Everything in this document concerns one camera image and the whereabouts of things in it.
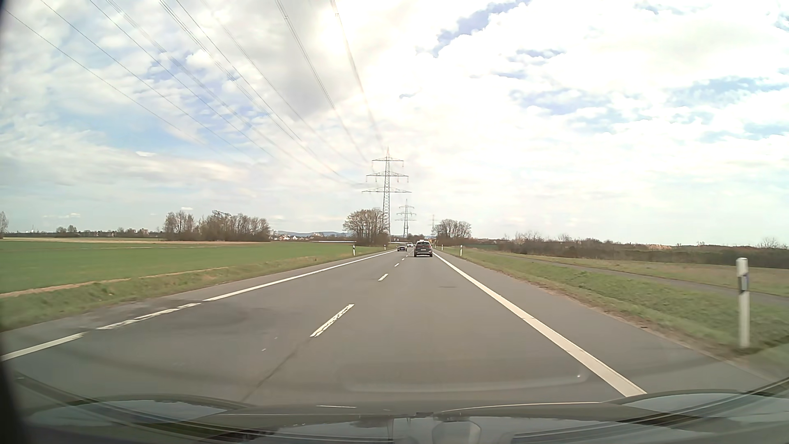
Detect small lattice pylon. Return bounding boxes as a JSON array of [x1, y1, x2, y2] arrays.
[[396, 199, 417, 238]]

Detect bare tree clump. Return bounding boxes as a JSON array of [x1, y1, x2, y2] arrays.
[[433, 218, 473, 243], [343, 208, 390, 246]]

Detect large lattice pylon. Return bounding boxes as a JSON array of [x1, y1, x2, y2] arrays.
[[362, 148, 412, 236]]

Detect grey asphalt road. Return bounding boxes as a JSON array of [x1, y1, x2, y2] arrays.
[[0, 247, 775, 415]]

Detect group of bare trees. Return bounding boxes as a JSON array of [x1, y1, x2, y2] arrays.
[[163, 210, 273, 242]]

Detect road markings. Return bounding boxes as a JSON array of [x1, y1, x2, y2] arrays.
[[0, 248, 647, 398]]

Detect car's own bonnet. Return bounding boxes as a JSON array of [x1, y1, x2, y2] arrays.
[[12, 377, 789, 444]]

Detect line of bushes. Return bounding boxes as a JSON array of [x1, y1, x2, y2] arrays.
[[493, 232, 789, 270]]

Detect grass verge with path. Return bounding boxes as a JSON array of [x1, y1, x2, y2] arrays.
[[439, 247, 789, 365]]

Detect narrow asphalt side path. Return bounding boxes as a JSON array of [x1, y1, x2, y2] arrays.
[[487, 250, 789, 305]]

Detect green field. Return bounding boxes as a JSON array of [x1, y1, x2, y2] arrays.
[[0, 238, 384, 294]]

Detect overhead wires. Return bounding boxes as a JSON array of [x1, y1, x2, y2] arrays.
[[0, 0, 395, 186]]

